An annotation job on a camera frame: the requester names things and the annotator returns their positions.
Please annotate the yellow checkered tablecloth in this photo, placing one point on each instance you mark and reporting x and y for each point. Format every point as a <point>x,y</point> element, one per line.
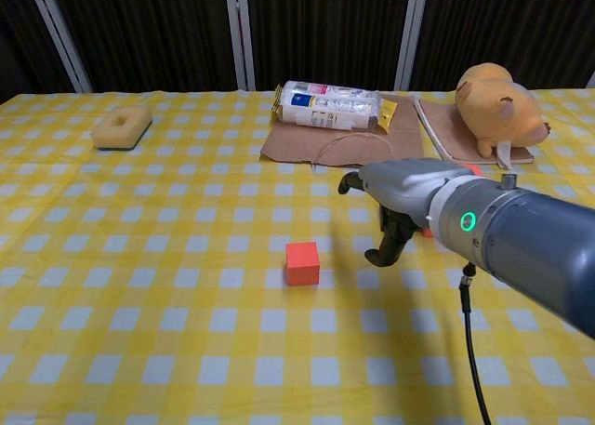
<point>186,304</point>

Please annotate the brown paper bag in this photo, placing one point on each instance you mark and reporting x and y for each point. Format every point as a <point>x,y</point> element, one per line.
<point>297,146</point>

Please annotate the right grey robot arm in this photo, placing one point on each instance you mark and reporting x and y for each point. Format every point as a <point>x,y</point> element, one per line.
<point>525,239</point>

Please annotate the plastic snack package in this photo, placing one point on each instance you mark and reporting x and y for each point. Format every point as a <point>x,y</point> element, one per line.
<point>325,109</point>

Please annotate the black pleated curtain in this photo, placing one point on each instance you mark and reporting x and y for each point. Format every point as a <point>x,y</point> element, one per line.
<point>139,34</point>

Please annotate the orange plush toy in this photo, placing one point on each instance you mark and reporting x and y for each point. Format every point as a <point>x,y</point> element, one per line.
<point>497,109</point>

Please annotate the white frame post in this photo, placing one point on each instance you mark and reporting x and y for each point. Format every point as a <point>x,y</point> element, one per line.
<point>591,80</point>
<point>58,32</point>
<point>411,34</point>
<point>239,34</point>

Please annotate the brown notebook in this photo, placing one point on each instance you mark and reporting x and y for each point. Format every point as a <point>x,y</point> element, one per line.
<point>453,134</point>

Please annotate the yellow sponge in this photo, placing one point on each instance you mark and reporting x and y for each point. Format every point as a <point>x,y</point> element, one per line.
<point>122,129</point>

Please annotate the large red cube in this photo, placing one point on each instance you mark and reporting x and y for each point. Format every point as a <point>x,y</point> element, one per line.
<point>472,169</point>

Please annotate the small red cube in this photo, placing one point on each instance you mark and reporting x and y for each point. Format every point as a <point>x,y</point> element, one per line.
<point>302,264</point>

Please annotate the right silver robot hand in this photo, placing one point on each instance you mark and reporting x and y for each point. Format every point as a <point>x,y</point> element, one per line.
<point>404,183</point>

